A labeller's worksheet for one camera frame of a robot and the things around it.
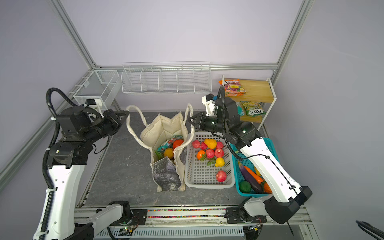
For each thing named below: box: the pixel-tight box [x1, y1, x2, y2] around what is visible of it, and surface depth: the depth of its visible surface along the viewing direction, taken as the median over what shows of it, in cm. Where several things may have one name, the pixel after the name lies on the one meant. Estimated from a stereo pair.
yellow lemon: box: [214, 157, 225, 167], surface depth 91 cm
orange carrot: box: [244, 166, 264, 184], surface depth 85 cm
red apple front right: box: [216, 170, 227, 182], surface depth 84 cm
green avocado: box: [239, 180, 252, 194], surface depth 80 cm
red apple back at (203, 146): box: [200, 141, 208, 150], surface depth 96 cm
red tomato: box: [172, 139, 184, 150], surface depth 91 cm
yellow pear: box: [204, 138, 217, 150], surface depth 95 cm
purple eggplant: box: [238, 161, 264, 194], surface depth 83 cm
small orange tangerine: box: [196, 150, 206, 160], surface depth 93 cm
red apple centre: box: [206, 149, 215, 159], surface depth 93 cm
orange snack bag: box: [218, 79, 246, 97], surface depth 86 cm
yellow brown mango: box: [163, 148, 174, 160], surface depth 86 cm
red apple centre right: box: [215, 147, 224, 158], surface depth 93 cm
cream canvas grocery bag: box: [126, 103, 195, 192], surface depth 76 cm
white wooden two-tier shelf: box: [222, 75, 277, 131], surface depth 90 cm
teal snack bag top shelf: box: [157, 135, 184, 153], surface depth 89 cm
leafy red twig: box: [200, 152, 217, 167], surface depth 93 cm
